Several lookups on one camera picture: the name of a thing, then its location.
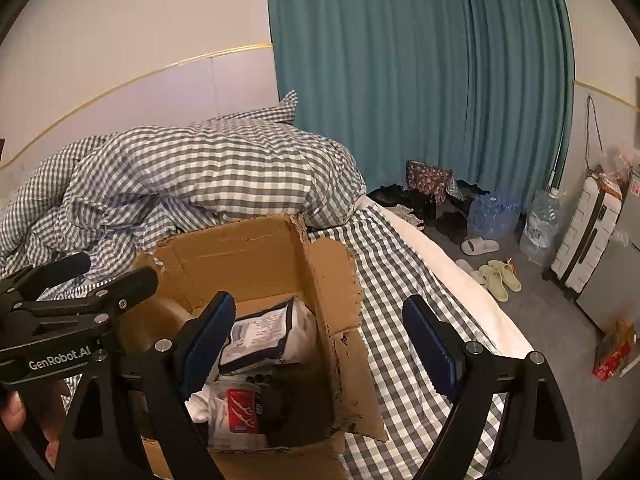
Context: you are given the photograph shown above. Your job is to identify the patterned brown bag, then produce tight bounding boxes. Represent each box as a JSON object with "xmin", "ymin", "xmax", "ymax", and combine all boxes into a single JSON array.
[{"xmin": 406, "ymin": 160, "xmax": 453, "ymax": 203}]

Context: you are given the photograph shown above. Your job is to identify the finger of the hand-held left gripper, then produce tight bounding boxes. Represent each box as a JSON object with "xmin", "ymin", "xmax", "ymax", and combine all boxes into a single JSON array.
[
  {"xmin": 15, "ymin": 266, "xmax": 160, "ymax": 342},
  {"xmin": 0, "ymin": 251, "xmax": 92, "ymax": 301}
]

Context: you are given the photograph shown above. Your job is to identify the black pouch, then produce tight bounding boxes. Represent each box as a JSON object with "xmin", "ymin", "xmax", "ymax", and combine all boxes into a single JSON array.
[{"xmin": 260, "ymin": 370, "xmax": 336, "ymax": 446}]

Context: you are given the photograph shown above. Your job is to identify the grey checked duvet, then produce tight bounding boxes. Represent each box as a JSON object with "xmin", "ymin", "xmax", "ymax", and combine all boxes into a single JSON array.
[{"xmin": 0, "ymin": 91, "xmax": 368, "ymax": 311}]

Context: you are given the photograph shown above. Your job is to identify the pack of water bottles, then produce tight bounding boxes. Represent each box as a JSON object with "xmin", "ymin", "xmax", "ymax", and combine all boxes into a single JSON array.
[{"xmin": 467, "ymin": 191, "xmax": 522, "ymax": 241}]

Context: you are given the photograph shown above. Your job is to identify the red snack bag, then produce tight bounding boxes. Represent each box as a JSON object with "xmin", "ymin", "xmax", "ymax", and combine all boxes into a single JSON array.
[{"xmin": 592, "ymin": 317, "xmax": 637, "ymax": 383}]

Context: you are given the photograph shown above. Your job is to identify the white suitcase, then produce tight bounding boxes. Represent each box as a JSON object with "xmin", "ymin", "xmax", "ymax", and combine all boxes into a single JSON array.
[{"xmin": 542, "ymin": 170, "xmax": 626, "ymax": 302}]

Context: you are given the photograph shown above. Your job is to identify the white packet with red label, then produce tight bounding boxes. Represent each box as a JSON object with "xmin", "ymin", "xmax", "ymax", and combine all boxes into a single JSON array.
[{"xmin": 207, "ymin": 380, "xmax": 273, "ymax": 453}]

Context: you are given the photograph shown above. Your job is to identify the dark-edged labelled packet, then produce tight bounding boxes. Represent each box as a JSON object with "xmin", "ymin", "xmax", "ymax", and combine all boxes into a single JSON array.
[{"xmin": 218, "ymin": 299, "xmax": 313, "ymax": 376}]

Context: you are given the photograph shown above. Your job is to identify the large clear water jug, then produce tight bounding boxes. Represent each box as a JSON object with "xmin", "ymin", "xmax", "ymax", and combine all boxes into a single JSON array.
[{"xmin": 519, "ymin": 187, "xmax": 563, "ymax": 267}]

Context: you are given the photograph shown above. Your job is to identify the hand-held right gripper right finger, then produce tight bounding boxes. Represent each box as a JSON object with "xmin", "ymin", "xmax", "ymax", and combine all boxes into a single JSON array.
[{"xmin": 401, "ymin": 294, "xmax": 583, "ymax": 480}]

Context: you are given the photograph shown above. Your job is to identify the clear orange plastic bag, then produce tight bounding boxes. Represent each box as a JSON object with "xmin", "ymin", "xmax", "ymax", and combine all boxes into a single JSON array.
[{"xmin": 597, "ymin": 147, "xmax": 633, "ymax": 196}]

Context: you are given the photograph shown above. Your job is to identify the green slipper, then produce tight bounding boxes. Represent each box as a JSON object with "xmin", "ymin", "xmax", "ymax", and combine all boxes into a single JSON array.
[
  {"xmin": 477, "ymin": 265, "xmax": 510, "ymax": 302},
  {"xmin": 487, "ymin": 259, "xmax": 522, "ymax": 292}
]

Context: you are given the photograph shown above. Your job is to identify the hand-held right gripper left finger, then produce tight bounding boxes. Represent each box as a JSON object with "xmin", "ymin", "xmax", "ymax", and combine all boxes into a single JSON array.
[{"xmin": 50, "ymin": 292, "xmax": 237, "ymax": 480}]

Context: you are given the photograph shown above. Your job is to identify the white mattress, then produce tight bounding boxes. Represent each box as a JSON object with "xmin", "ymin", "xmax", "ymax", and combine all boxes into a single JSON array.
[{"xmin": 355, "ymin": 195, "xmax": 533, "ymax": 361}]

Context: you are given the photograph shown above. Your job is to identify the white slipper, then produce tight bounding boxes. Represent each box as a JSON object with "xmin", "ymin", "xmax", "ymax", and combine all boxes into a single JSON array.
[
  {"xmin": 460, "ymin": 238, "xmax": 501, "ymax": 257},
  {"xmin": 455, "ymin": 258, "xmax": 483, "ymax": 281}
]

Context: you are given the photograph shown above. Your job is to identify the white fabric piece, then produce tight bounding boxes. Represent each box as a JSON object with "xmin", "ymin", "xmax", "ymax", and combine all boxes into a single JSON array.
[{"xmin": 185, "ymin": 385, "xmax": 221, "ymax": 423}]

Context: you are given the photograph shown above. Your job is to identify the person's left hand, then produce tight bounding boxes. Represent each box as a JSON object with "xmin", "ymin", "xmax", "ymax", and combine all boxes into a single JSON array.
[{"xmin": 0, "ymin": 380, "xmax": 71, "ymax": 467}]

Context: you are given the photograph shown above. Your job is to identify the teal curtain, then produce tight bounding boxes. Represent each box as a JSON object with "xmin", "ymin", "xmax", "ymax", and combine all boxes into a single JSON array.
[{"xmin": 264, "ymin": 0, "xmax": 576, "ymax": 226}]

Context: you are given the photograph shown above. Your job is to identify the hanging wall cable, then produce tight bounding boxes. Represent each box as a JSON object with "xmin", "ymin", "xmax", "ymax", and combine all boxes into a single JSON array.
[{"xmin": 582, "ymin": 94, "xmax": 603, "ymax": 176}]

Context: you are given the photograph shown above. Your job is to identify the black boots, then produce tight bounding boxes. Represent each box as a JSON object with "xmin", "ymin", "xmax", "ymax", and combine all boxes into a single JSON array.
[{"xmin": 412, "ymin": 191, "xmax": 438, "ymax": 227}]

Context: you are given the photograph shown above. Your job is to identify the brown cardboard box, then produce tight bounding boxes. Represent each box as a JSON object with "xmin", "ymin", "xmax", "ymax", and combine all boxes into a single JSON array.
[{"xmin": 135, "ymin": 212, "xmax": 390, "ymax": 480}]

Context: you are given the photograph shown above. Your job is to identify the black shoe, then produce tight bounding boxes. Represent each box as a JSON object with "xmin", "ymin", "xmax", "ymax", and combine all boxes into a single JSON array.
[{"xmin": 435, "ymin": 210, "xmax": 468, "ymax": 243}]

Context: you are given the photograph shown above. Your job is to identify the checked bed sheet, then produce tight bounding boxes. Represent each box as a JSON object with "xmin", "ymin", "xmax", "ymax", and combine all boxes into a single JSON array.
[{"xmin": 305, "ymin": 207, "xmax": 503, "ymax": 480}]

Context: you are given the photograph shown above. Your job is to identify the dark clothing pile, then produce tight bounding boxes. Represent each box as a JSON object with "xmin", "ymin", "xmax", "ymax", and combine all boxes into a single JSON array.
[{"xmin": 367, "ymin": 184, "xmax": 416, "ymax": 211}]

